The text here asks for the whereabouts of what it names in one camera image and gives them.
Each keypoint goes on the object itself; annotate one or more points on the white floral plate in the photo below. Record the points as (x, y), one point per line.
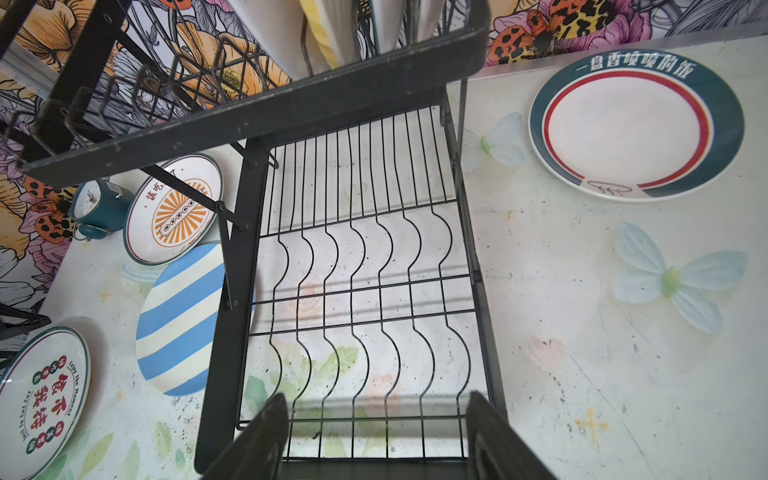
(426, 16)

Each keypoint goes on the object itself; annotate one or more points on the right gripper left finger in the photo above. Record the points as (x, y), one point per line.
(257, 453)

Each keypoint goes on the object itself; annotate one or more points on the blue white striped plate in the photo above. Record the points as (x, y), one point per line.
(176, 326)

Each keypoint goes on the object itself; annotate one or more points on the small teal cup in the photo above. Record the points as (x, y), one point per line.
(99, 208)

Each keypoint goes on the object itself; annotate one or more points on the yellow woven square plate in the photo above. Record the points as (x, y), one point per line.
(333, 24)

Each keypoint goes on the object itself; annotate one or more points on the white plate red characters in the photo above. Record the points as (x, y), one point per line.
(43, 393)

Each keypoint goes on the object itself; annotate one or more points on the small green rimmed plate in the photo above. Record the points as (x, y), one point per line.
(636, 125)

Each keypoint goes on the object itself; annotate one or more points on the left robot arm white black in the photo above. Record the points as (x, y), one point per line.
(16, 326)

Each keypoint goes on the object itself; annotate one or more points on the black wire dish rack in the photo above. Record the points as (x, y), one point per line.
(351, 284)

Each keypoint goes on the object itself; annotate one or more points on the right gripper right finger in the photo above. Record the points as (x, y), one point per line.
(495, 450)

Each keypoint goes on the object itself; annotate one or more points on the orange sunburst plate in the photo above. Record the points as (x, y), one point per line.
(163, 223)
(276, 26)

